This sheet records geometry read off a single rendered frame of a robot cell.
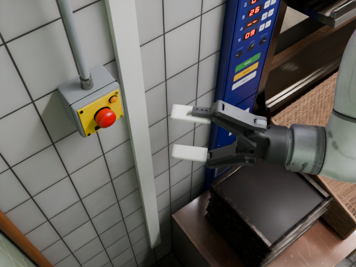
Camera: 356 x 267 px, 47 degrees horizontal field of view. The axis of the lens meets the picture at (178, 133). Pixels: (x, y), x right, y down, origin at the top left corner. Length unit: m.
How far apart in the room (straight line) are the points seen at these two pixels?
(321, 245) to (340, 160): 0.96
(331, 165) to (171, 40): 0.42
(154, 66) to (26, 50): 0.32
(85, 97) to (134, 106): 0.20
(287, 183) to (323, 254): 0.37
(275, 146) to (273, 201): 0.65
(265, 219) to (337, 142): 0.65
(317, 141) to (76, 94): 0.44
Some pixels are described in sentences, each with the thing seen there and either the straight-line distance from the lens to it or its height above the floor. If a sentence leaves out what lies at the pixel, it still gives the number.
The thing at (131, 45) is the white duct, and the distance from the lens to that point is 0.82.
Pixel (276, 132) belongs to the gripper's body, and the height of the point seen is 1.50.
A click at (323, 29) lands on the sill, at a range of 1.47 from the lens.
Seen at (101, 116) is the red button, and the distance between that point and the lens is 0.79.
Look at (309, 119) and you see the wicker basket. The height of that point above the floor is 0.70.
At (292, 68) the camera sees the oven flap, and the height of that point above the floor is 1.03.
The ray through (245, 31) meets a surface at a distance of 1.04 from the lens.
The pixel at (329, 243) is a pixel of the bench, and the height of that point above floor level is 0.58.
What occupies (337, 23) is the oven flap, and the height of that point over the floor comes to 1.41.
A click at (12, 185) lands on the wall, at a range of 0.99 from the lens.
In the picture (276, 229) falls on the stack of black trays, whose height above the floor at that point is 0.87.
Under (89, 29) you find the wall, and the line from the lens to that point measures 0.77.
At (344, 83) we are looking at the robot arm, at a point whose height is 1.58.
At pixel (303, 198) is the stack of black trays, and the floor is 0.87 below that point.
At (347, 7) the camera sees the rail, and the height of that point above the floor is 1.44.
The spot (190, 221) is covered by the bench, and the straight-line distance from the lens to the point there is 1.64.
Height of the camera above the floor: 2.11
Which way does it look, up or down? 57 degrees down
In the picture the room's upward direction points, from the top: straight up
